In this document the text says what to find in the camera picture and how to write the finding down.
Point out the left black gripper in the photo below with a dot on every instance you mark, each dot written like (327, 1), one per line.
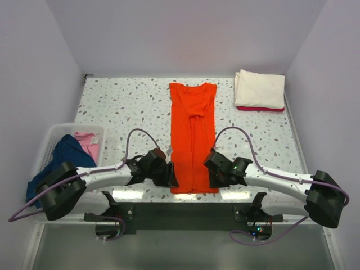
(169, 179)

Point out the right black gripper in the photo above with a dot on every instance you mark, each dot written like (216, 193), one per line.
(214, 183)

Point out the orange t-shirt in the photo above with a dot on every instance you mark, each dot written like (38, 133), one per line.
(192, 135)

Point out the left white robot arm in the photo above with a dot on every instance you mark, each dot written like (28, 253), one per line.
(61, 190)

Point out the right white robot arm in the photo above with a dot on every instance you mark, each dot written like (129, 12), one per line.
(316, 196)

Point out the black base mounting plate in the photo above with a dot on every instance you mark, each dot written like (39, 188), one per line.
(130, 217)

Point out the folded pink t-shirt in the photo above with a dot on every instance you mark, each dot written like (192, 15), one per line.
(245, 108)

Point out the white plastic laundry basket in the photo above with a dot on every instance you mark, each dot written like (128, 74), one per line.
(56, 132)

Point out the light pink t-shirt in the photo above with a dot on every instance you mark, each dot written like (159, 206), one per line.
(89, 143)

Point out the folded cream t-shirt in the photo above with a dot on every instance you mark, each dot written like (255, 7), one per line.
(259, 90)

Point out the navy blue t-shirt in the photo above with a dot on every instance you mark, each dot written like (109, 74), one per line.
(67, 149)

